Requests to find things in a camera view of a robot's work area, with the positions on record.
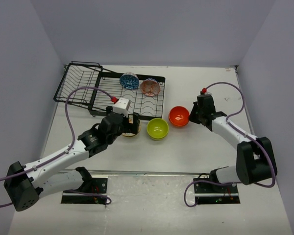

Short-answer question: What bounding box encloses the yellow teal patterned bowl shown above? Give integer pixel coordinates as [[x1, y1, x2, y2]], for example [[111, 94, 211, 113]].
[[122, 133, 137, 138]]

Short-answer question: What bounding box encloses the orange bowl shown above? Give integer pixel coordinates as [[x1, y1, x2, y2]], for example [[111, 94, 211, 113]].
[[169, 106, 190, 119], [169, 117, 189, 128]]

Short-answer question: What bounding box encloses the green bowl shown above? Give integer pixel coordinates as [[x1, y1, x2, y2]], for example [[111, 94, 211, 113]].
[[148, 131, 168, 141], [147, 118, 169, 132]]

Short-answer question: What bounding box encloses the blue patterned bowl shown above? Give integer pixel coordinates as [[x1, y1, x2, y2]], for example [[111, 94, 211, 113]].
[[120, 72, 139, 90]]

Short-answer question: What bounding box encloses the red patterned bowl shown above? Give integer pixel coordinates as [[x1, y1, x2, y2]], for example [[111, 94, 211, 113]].
[[140, 78, 161, 96]]

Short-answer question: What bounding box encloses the white floral bowl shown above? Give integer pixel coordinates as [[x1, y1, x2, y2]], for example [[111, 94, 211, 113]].
[[128, 115, 134, 124]]

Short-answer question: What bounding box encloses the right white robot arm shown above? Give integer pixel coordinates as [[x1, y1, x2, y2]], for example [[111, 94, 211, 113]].
[[189, 94, 277, 192]]

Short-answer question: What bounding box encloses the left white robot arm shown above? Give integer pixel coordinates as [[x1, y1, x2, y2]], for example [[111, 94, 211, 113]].
[[3, 106, 140, 212]]

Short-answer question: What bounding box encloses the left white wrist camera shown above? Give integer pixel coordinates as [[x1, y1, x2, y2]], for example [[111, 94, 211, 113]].
[[112, 97, 131, 118]]

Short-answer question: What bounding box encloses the black wire dish rack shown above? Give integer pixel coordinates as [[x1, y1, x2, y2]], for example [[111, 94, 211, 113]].
[[53, 61, 166, 120]]

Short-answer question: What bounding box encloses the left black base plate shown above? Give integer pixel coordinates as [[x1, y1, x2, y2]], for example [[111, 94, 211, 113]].
[[61, 177, 109, 205]]

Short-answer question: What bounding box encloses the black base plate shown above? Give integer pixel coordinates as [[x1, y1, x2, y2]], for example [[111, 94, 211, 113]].
[[61, 177, 109, 205], [194, 183, 240, 205]]

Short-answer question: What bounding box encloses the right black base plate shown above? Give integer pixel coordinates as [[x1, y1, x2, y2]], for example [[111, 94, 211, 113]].
[[194, 183, 240, 205]]

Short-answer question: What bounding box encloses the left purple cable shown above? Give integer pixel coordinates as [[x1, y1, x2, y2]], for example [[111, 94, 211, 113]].
[[0, 87, 118, 209]]

